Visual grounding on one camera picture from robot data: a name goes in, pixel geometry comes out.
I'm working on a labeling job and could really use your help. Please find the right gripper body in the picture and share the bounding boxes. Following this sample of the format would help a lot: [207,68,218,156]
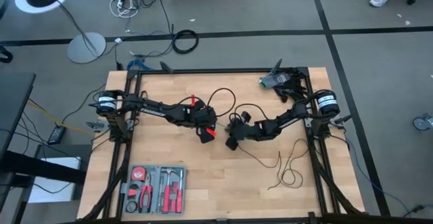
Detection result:
[225,112,261,150]

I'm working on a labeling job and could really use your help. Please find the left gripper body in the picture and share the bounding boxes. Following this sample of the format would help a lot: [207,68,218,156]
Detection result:
[187,99,214,144]

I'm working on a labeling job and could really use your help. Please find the thin black cord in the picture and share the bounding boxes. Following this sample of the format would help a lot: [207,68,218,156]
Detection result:
[216,124,309,190]

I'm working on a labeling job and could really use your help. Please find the grey green work glove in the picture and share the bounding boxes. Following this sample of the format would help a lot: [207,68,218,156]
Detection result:
[259,73,289,89]

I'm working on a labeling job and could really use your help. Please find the black clamp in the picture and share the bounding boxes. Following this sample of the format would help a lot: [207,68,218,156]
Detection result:
[269,58,283,76]
[160,61,175,74]

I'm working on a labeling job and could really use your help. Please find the grey plastic tray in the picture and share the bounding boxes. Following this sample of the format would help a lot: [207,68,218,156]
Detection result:
[121,164,187,215]

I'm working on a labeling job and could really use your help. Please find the red bit holder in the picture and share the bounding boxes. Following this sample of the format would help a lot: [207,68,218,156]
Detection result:
[168,181,179,201]

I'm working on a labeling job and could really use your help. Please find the red tape measure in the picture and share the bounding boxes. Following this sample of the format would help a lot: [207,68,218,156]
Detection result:
[131,166,147,182]

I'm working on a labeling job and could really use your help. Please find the black tape roll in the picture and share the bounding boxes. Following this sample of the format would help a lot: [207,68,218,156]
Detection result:
[125,200,139,214]

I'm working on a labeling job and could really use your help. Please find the white round floor lamp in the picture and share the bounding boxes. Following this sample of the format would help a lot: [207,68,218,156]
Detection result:
[15,0,107,64]

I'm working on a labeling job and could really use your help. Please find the white power strip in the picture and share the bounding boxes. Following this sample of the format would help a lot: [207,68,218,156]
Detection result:
[110,0,140,19]

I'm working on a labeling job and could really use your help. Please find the black power adapter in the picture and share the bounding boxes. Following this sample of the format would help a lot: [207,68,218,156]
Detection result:
[47,125,68,145]

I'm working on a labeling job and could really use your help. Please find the white box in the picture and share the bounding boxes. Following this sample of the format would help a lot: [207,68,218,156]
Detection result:
[28,156,82,204]

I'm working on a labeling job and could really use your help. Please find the black floor beam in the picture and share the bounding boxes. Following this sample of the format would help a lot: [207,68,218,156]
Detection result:
[0,149,87,186]

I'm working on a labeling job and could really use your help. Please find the grey caster wheel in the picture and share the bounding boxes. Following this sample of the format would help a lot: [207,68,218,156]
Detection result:
[412,113,433,131]

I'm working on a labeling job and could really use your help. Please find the black desk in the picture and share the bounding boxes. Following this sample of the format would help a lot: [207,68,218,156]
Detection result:
[0,71,37,157]

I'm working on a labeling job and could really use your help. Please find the black floor object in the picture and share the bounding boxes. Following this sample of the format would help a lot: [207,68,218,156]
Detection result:
[0,44,14,64]

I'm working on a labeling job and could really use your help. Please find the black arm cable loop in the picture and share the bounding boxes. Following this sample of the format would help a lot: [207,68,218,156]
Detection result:
[206,87,237,116]
[233,103,271,122]

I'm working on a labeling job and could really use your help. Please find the red handled screwdriver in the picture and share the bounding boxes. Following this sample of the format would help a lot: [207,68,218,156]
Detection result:
[178,169,185,214]

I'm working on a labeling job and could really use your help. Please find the blue floor cable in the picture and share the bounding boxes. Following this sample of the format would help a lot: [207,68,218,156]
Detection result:
[127,58,147,72]
[344,139,415,217]

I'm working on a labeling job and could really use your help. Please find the red handled hammer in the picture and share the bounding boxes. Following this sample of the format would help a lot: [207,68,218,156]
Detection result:
[160,168,175,214]

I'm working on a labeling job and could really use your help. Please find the coiled black cable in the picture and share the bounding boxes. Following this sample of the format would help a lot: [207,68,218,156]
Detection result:
[172,29,200,55]

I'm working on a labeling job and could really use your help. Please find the red handled pliers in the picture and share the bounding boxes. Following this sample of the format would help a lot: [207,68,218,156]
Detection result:
[138,182,154,214]

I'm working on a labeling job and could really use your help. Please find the black floor cable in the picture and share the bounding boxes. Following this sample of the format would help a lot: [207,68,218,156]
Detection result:
[128,0,175,59]

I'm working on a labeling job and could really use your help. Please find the yellow floor cable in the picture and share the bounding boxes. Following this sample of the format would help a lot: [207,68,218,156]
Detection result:
[26,98,95,135]

